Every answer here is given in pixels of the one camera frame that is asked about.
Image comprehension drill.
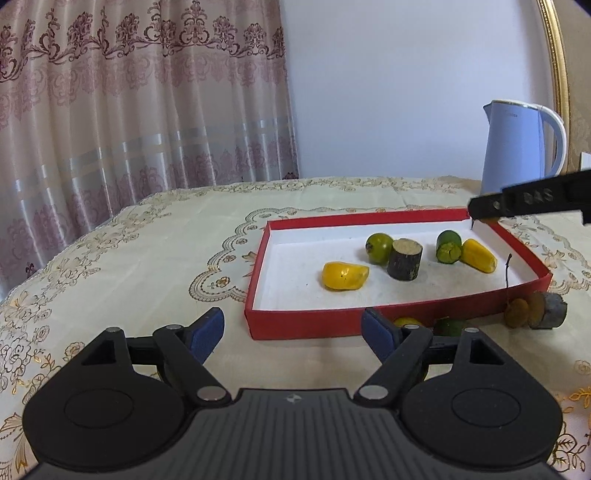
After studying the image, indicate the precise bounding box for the gold framed chair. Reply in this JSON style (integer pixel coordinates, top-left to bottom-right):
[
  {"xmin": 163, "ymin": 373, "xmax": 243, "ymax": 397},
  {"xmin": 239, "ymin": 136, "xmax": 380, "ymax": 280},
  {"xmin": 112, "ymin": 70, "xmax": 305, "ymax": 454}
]
[{"xmin": 536, "ymin": 0, "xmax": 591, "ymax": 181}]

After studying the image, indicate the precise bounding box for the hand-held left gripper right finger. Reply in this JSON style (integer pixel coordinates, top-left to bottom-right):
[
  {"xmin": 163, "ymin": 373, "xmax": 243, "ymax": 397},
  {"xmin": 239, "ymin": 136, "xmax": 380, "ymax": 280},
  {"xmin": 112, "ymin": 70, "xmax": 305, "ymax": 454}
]
[{"xmin": 353, "ymin": 307, "xmax": 506, "ymax": 408}]

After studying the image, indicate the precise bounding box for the brown longan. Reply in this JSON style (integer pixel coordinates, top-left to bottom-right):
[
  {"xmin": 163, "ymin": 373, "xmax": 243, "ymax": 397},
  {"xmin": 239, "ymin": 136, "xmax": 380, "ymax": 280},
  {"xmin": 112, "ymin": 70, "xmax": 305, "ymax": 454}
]
[{"xmin": 504, "ymin": 298, "xmax": 530, "ymax": 328}]

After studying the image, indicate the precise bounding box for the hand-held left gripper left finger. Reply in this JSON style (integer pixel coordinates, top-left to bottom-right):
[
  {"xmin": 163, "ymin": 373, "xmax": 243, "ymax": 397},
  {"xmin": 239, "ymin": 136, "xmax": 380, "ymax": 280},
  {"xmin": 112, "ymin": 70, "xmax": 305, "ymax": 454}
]
[{"xmin": 82, "ymin": 307, "xmax": 227, "ymax": 408}]

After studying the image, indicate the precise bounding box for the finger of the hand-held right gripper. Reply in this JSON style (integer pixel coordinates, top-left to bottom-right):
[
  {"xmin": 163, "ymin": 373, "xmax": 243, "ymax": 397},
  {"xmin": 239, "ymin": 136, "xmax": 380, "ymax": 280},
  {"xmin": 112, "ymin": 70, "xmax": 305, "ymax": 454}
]
[{"xmin": 468, "ymin": 187, "xmax": 506, "ymax": 221}]

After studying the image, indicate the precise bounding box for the red cardboard box tray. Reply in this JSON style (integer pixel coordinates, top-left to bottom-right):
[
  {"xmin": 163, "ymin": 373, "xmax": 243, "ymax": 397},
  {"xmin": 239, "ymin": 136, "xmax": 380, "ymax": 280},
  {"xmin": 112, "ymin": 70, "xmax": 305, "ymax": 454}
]
[{"xmin": 245, "ymin": 208, "xmax": 553, "ymax": 341}]

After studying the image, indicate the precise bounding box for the pink floral curtain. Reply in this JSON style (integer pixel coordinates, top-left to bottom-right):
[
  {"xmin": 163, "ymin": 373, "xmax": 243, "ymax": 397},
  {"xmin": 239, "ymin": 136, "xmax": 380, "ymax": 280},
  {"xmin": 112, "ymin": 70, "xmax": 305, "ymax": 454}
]
[{"xmin": 0, "ymin": 0, "xmax": 300, "ymax": 296}]

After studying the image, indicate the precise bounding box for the blue electric kettle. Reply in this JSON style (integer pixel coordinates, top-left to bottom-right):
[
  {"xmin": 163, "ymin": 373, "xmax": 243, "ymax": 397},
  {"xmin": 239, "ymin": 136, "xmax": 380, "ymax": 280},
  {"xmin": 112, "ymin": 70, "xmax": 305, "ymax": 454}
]
[{"xmin": 480, "ymin": 99, "xmax": 568, "ymax": 197}]

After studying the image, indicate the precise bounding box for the green cut cucumber piece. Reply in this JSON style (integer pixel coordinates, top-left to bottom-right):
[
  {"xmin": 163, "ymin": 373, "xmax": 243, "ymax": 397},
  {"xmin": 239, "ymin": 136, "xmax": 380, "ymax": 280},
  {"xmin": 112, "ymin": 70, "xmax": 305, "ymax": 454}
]
[
  {"xmin": 431, "ymin": 318, "xmax": 469, "ymax": 337},
  {"xmin": 436, "ymin": 230, "xmax": 463, "ymax": 265}
]

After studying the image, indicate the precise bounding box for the dark sugarcane piece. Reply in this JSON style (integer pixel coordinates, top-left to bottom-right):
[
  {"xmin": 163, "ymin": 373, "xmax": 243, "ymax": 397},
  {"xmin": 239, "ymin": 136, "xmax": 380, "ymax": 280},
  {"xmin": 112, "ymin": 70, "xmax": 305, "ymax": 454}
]
[
  {"xmin": 387, "ymin": 238, "xmax": 424, "ymax": 281},
  {"xmin": 527, "ymin": 291, "xmax": 568, "ymax": 330}
]

